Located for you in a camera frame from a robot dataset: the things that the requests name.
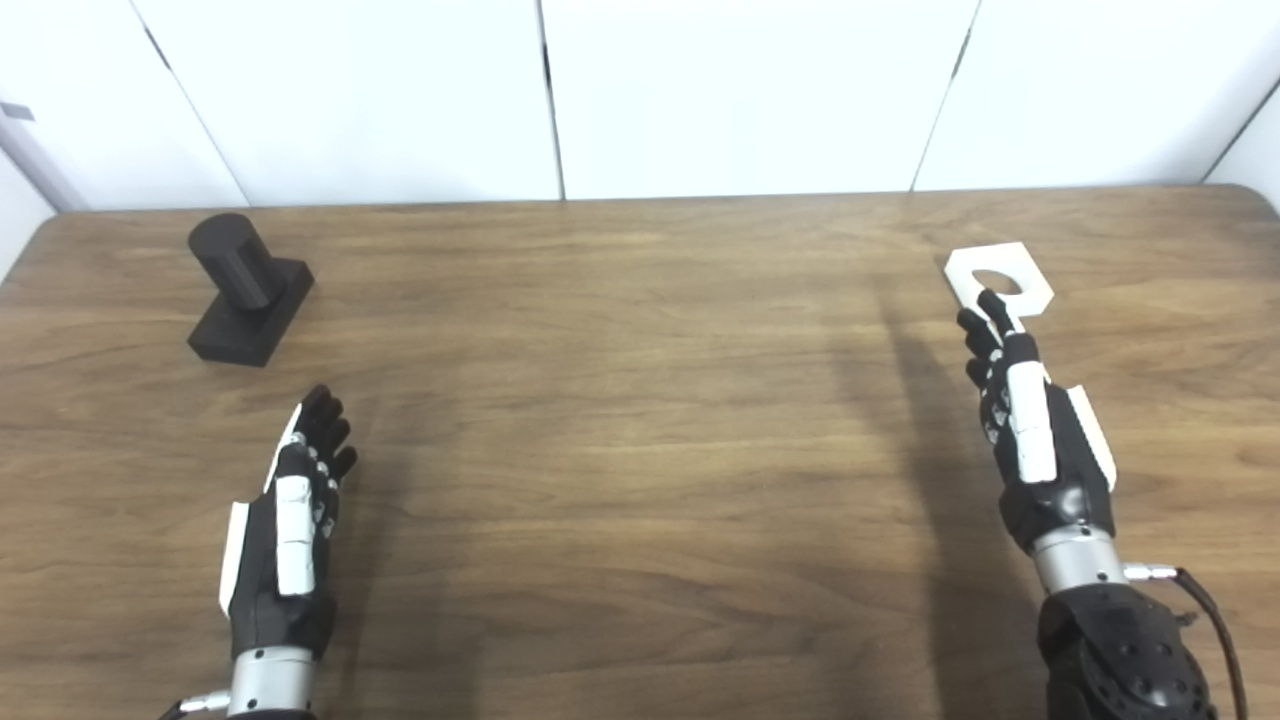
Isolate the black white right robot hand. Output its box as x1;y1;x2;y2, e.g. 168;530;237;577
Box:
957;289;1118;554

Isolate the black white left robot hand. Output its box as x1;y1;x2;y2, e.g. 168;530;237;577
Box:
218;385;359;661

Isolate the white square piece with hole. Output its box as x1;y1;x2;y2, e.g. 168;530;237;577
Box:
945;242;1055;319

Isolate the black peg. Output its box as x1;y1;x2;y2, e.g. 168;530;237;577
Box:
187;213;315;368

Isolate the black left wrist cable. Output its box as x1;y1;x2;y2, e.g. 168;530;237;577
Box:
158;690;233;720

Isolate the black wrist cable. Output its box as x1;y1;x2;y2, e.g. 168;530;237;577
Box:
1125;563;1249;720
158;690;233;720

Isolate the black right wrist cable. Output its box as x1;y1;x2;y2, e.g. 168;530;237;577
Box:
1125;563;1249;720

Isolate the grey wall corner post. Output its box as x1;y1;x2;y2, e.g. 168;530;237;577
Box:
0;100;89;213

